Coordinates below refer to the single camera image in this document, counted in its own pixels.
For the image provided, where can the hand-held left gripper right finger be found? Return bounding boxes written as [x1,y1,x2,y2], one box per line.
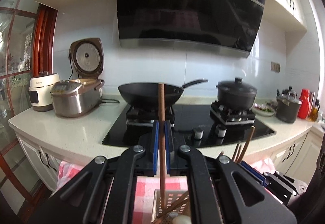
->
[165,121,297,224]

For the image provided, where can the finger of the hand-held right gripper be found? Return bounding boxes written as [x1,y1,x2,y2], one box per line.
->
[240,160,268,187]

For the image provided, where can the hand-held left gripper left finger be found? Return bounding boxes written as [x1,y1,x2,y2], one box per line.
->
[33,121,159,224]

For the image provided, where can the white plastic utensil basket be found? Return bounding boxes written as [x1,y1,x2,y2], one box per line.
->
[152,189,191,224]

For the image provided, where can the white ceramic spoon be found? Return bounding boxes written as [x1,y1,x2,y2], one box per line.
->
[173,215,191,224]

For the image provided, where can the black glass gas stove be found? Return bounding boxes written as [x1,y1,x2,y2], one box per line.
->
[102,103,277,148]

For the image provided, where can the red checked tablecloth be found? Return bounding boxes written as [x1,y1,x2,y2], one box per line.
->
[56,158,276,224]

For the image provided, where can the black wok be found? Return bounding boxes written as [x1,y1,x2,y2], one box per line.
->
[118,78,209,108]

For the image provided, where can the white plate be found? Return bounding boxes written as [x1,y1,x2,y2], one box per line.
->
[252,103,276,116]

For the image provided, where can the grey stockpot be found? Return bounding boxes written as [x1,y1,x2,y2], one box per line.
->
[276,86,302,123]

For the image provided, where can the black lidded pot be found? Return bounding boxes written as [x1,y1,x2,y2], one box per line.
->
[216,77,258,110]

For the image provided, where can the oil bottle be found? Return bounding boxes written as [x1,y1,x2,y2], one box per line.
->
[310,99,321,122]

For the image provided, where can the red thermos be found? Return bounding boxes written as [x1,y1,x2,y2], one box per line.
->
[297,89,311,120]

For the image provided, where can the open steel rice cooker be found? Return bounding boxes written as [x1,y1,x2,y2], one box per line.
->
[50,38,105,118]

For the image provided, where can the small white cooker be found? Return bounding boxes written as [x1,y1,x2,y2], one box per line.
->
[29,71,61,112]

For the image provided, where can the black range hood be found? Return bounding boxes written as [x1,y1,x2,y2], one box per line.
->
[115,0,268,58]

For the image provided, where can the red wooden glass door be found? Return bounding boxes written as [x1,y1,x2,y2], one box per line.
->
[0,0,59,204]

